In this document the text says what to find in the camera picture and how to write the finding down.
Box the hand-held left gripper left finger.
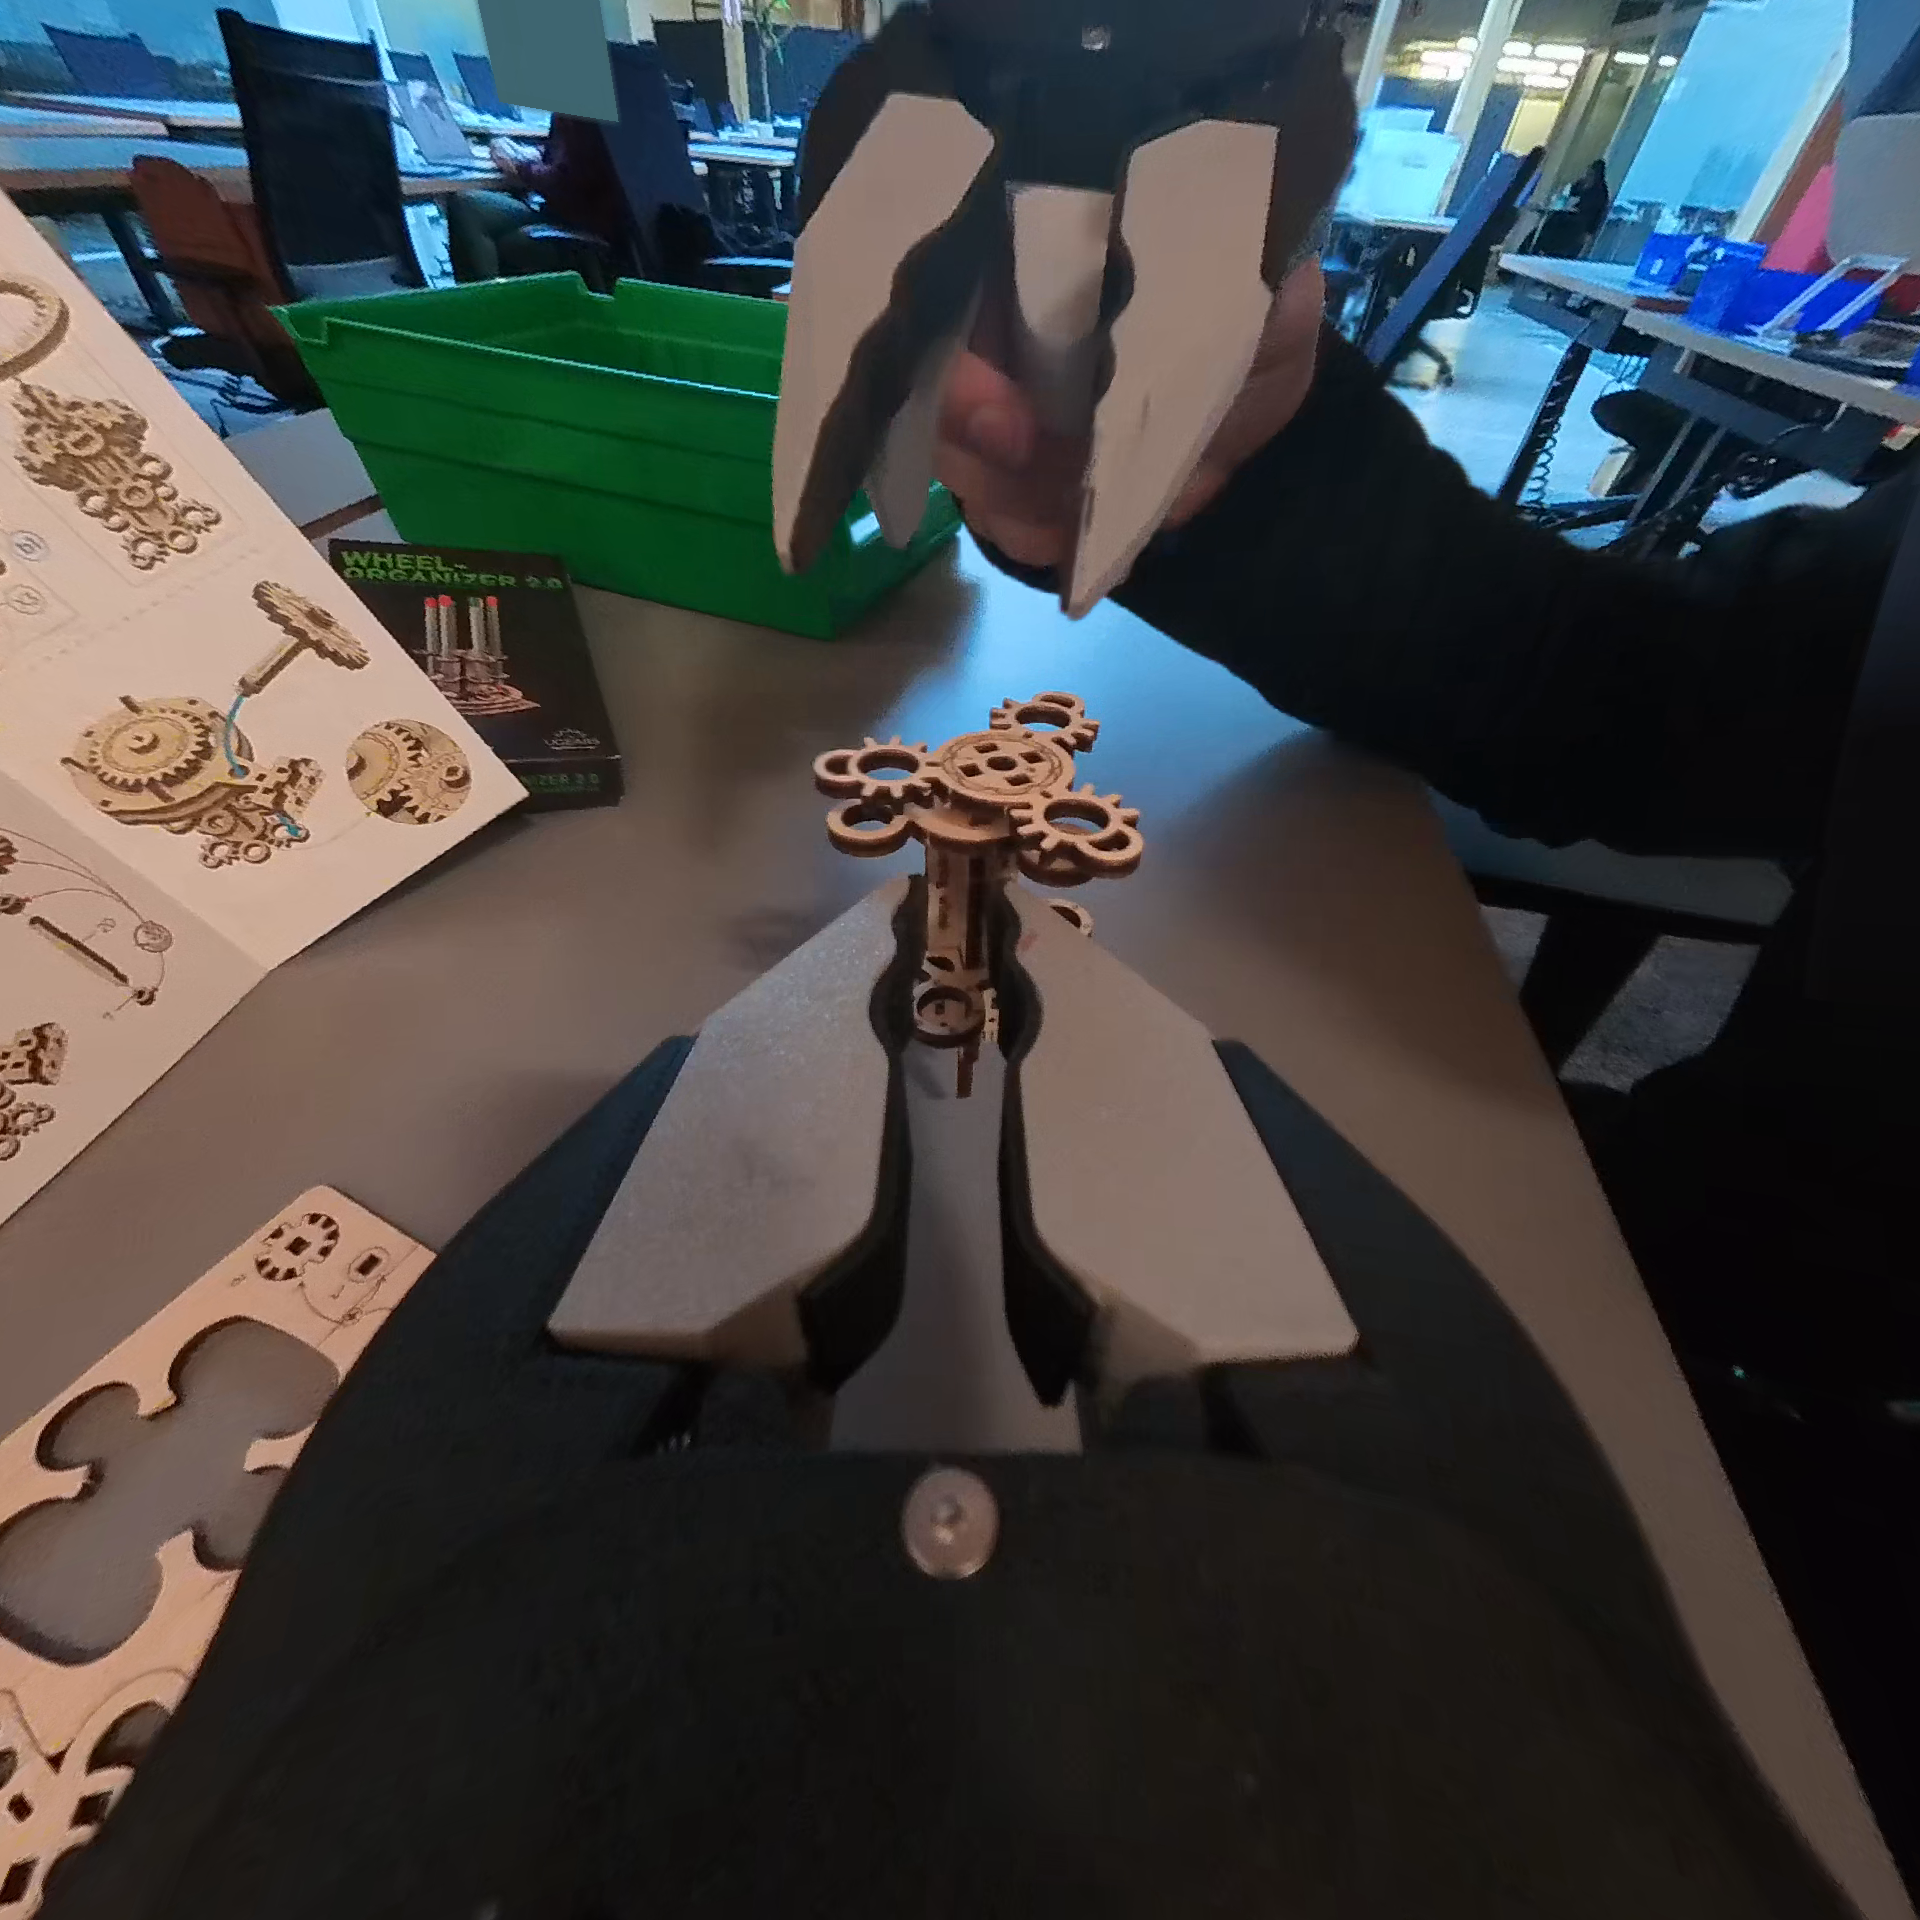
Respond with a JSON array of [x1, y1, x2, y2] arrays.
[[544, 878, 916, 1391]]

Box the person's dark clothing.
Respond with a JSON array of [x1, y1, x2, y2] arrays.
[[1559, 480, 1920, 1892]]

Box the person's right forearm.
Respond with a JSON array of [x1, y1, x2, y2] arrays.
[[1111, 336, 1920, 903]]

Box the person's right hand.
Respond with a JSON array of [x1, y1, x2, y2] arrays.
[[933, 257, 1332, 583]]

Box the wooden laser-cut parts sheet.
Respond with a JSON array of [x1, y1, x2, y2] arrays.
[[0, 1183, 440, 1920]]

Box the brown chair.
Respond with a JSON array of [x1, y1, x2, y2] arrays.
[[128, 157, 288, 361]]

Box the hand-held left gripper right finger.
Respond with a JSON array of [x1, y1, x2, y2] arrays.
[[996, 885, 1365, 1407]]

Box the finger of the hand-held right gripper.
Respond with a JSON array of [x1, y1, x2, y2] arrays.
[[1063, 118, 1287, 624], [768, 88, 1000, 577]]

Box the wooden gear model assembly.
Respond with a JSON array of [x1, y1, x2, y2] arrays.
[[814, 693, 1145, 1104]]

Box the grey office desk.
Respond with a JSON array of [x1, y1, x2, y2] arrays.
[[1500, 247, 1920, 453]]

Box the black office chair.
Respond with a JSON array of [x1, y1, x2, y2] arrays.
[[1357, 150, 1547, 393], [216, 6, 437, 295]]

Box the green plastic bin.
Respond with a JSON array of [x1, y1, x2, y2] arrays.
[[270, 271, 963, 645]]

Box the black model kit box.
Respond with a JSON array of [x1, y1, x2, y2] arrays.
[[326, 537, 623, 815]]

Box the folded assembly instruction booklet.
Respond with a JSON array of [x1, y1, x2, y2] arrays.
[[0, 193, 529, 1225]]

